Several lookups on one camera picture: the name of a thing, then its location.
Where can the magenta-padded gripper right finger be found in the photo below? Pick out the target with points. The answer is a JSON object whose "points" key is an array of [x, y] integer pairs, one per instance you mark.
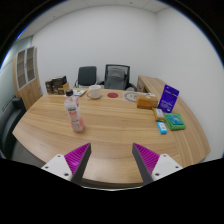
{"points": [[148, 160]]}

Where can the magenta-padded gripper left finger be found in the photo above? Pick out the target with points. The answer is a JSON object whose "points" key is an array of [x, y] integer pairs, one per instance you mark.
{"points": [[76, 160]]}

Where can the clear drink bottle black cap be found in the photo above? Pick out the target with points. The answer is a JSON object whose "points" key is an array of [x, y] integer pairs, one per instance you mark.
{"points": [[74, 111]]}

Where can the small blue box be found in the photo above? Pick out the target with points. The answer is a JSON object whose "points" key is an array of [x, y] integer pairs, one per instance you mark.
{"points": [[162, 128]]}

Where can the green box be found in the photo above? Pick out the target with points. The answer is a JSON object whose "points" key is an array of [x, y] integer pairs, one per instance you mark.
{"points": [[175, 121]]}

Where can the yellow packet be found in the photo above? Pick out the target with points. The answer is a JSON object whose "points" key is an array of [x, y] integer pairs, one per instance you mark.
{"points": [[159, 114]]}

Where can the orange box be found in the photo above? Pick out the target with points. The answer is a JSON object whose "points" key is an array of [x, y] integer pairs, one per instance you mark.
{"points": [[146, 102]]}

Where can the purple card box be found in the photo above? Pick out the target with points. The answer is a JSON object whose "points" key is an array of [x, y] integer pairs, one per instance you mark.
{"points": [[168, 98]]}

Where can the clear sheet grey circle print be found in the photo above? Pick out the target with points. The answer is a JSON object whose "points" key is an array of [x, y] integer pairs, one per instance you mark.
{"points": [[130, 97]]}

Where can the cream patterned mug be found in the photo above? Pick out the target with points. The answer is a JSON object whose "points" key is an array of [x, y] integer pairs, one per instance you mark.
{"points": [[95, 92]]}

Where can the flat round red coaster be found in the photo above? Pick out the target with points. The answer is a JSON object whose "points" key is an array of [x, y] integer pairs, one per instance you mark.
{"points": [[113, 95]]}

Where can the black armchair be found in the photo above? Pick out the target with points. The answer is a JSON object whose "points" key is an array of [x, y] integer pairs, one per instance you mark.
{"points": [[11, 120]]}

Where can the cardboard box with black items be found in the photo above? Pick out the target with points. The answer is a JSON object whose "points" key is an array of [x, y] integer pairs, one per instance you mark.
{"points": [[57, 85]]}

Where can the wooden glass-door cabinet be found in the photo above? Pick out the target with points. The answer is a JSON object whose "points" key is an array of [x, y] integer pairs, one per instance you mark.
{"points": [[29, 90]]}

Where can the black padded office chair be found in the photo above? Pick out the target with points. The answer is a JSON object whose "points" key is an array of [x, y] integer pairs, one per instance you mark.
{"points": [[87, 76]]}

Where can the black mesh office chair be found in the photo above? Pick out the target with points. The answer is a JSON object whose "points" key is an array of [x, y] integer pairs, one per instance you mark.
{"points": [[115, 77]]}

